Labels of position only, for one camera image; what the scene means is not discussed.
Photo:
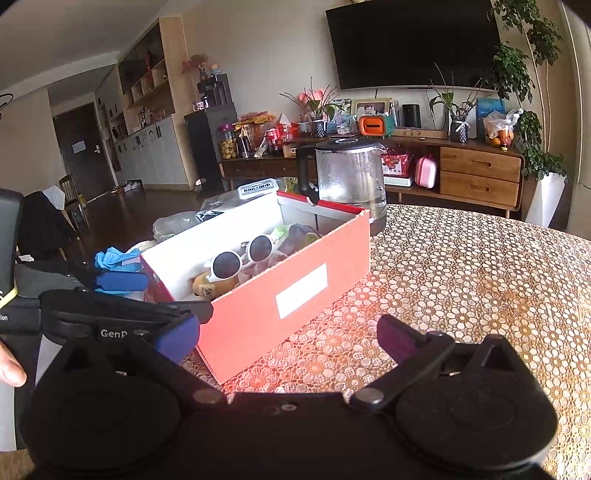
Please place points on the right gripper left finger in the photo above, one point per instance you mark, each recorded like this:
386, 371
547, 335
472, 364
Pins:
150, 354

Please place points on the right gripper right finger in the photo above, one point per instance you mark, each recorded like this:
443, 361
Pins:
418, 356

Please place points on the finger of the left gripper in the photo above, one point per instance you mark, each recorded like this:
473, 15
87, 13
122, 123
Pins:
92, 308

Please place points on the white round sunglasses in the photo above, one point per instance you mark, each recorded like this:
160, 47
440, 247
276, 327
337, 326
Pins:
258, 250

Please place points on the person's left hand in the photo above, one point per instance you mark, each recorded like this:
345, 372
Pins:
11, 371

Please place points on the blue cloth bundle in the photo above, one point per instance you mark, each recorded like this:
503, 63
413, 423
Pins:
119, 273

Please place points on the brown bun plush toy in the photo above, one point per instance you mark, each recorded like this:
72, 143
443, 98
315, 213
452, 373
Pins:
204, 288

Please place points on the dark chair with cloth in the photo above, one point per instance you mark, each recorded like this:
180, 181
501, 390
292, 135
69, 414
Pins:
44, 233

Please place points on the red white cardboard box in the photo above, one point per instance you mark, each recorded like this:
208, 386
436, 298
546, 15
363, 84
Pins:
256, 316

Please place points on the pink small case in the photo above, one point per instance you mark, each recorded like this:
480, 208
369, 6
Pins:
426, 169

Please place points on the wet wipes pack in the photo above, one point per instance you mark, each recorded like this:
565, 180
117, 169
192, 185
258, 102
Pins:
258, 188

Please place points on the glass electric kettle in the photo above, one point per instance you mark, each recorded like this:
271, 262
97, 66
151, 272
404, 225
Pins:
346, 171

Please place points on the red gift package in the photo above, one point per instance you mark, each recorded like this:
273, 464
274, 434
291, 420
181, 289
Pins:
398, 163

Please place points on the wooden tv sideboard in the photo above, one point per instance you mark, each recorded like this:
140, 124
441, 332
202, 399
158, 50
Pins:
471, 173

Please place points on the white tall planter pot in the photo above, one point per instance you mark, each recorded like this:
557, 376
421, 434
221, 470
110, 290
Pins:
546, 198

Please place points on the black mini fridge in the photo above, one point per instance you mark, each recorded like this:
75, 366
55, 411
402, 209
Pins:
204, 131

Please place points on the small potted grass plant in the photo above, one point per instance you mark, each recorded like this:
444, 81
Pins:
458, 112

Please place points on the orange retro radio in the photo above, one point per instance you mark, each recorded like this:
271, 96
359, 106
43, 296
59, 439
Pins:
373, 126

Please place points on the black cylinder speaker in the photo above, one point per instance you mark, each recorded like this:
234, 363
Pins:
412, 116

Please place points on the bag of fruit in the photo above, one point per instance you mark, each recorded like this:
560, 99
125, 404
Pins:
499, 128

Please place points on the framed photo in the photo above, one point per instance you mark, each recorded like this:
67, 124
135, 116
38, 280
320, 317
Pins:
372, 107

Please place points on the pink flower plant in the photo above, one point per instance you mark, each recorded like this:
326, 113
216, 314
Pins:
318, 105

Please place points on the tall green potted tree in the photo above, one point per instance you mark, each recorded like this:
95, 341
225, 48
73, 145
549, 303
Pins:
523, 75

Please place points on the black wall television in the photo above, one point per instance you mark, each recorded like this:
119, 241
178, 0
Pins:
414, 43

